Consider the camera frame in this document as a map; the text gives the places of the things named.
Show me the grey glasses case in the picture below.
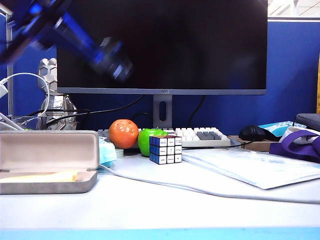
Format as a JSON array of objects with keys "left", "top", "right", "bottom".
[{"left": 0, "top": 130, "right": 100, "bottom": 195}]

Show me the grey monitor stand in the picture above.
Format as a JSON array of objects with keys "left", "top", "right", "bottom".
[{"left": 152, "top": 94, "right": 173, "bottom": 130}]

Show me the Rubik's cube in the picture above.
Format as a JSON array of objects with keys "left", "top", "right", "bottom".
[{"left": 149, "top": 134, "right": 183, "bottom": 165}]

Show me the orange fruit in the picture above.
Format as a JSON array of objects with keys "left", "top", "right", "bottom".
[{"left": 108, "top": 118, "right": 140, "bottom": 150}]

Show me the white and grey keyboard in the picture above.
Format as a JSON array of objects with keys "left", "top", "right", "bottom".
[{"left": 97, "top": 126, "right": 232, "bottom": 149}]

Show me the light blue mask pack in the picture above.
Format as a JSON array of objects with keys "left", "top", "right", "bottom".
[{"left": 97, "top": 136, "right": 118, "bottom": 168}]

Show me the black computer monitor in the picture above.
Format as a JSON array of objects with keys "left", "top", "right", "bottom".
[{"left": 56, "top": 0, "right": 268, "bottom": 96}]

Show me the black computer mouse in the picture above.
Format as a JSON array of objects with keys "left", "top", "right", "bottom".
[{"left": 238, "top": 124, "right": 266, "bottom": 142}]

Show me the clear plastic document bag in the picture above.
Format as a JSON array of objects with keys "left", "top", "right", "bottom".
[{"left": 181, "top": 147, "right": 320, "bottom": 190}]

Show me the brown mouse pad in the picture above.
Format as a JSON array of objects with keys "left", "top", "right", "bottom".
[{"left": 228, "top": 134, "right": 281, "bottom": 153}]

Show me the silver angular figurine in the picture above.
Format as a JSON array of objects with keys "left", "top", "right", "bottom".
[{"left": 36, "top": 58, "right": 78, "bottom": 131}]

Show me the yellow cleaning cloth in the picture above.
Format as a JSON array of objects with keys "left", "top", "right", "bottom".
[{"left": 0, "top": 170, "right": 80, "bottom": 183}]

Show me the teal snack packet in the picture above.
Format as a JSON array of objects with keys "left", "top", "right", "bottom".
[{"left": 257, "top": 121, "right": 296, "bottom": 138}]

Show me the clear glass cup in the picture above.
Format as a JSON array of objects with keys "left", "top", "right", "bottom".
[{"left": 7, "top": 115, "right": 42, "bottom": 131}]

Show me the white bag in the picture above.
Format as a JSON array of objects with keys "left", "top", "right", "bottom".
[{"left": 278, "top": 126, "right": 320, "bottom": 145}]

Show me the dark grey cushion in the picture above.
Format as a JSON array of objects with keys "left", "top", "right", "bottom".
[{"left": 292, "top": 113, "right": 320, "bottom": 133}]

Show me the white charger plug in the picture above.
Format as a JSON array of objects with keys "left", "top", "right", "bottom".
[{"left": 0, "top": 83, "right": 10, "bottom": 99}]

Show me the black mouse cable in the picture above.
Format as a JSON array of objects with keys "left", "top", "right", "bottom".
[{"left": 224, "top": 139, "right": 257, "bottom": 150}]

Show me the thick light grey cable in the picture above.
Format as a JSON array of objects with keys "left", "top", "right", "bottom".
[{"left": 98, "top": 162, "right": 320, "bottom": 205}]

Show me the purple fabric strap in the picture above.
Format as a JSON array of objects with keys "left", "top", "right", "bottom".
[{"left": 269, "top": 129, "right": 320, "bottom": 165}]

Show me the white looped cable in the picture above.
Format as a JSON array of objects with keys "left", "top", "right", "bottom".
[{"left": 0, "top": 72, "right": 51, "bottom": 118}]

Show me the silver partition post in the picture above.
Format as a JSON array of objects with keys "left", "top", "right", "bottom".
[{"left": 6, "top": 63, "right": 14, "bottom": 117}]

